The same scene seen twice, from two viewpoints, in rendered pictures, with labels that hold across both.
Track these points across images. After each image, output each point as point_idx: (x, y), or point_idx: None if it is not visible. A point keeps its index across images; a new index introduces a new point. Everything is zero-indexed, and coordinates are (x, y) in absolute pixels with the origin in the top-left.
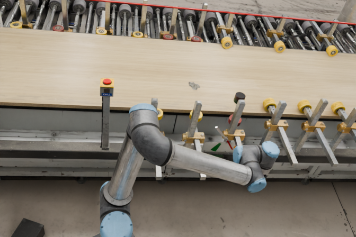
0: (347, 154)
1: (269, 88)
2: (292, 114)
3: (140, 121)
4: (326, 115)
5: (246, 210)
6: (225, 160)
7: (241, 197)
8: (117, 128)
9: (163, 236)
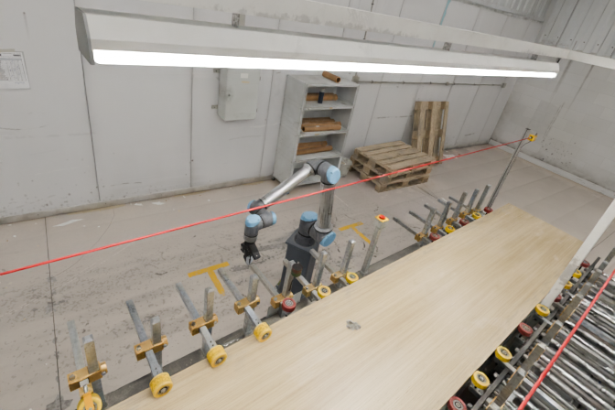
0: (126, 388)
1: (271, 381)
2: (229, 346)
3: (328, 162)
4: (178, 373)
5: None
6: (278, 188)
7: None
8: None
9: None
